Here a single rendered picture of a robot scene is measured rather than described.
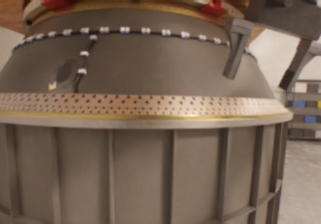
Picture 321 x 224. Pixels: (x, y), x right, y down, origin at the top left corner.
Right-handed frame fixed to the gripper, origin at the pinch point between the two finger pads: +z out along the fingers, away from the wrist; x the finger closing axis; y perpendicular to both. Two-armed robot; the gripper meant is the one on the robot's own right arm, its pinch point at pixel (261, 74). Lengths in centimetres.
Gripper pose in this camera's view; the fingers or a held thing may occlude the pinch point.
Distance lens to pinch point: 40.7
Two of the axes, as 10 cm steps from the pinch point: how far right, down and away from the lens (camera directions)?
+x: 9.8, 1.4, 1.7
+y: 0.8, 4.7, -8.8
